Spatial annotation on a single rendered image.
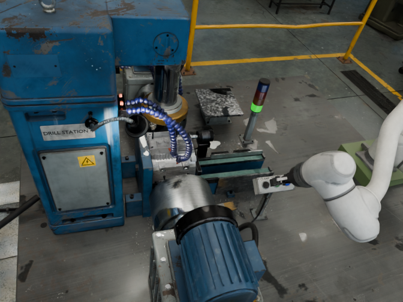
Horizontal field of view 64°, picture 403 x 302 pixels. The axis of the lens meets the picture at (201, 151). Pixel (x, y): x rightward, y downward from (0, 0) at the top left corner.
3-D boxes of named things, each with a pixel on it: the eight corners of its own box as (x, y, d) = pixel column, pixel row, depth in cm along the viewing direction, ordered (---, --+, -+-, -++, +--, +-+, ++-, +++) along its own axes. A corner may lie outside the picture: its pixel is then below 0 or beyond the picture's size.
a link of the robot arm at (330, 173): (292, 166, 102) (314, 202, 101) (322, 156, 87) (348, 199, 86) (317, 150, 105) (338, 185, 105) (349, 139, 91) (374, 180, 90)
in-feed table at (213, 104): (202, 131, 194) (205, 116, 186) (192, 103, 212) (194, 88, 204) (239, 128, 201) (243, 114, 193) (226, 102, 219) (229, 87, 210)
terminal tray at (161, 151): (149, 161, 135) (150, 150, 130) (146, 144, 142) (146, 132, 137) (177, 159, 138) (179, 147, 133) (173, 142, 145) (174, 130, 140)
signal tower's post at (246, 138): (241, 144, 191) (261, 85, 162) (237, 135, 196) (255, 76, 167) (254, 143, 193) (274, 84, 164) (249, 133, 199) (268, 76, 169)
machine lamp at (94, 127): (86, 154, 91) (80, 121, 82) (85, 128, 98) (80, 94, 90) (149, 149, 96) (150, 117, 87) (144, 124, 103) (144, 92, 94)
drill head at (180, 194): (160, 292, 114) (164, 260, 96) (146, 207, 138) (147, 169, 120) (226, 278, 121) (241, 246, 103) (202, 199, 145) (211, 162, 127)
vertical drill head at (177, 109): (143, 149, 124) (145, 27, 90) (138, 118, 136) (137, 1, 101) (189, 145, 129) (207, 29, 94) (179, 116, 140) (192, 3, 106)
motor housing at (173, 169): (150, 191, 143) (151, 163, 130) (144, 160, 156) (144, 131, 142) (193, 186, 149) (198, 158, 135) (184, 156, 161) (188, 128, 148)
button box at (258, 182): (254, 195, 139) (259, 194, 134) (252, 178, 141) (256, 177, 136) (289, 190, 144) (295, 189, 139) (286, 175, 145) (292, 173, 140)
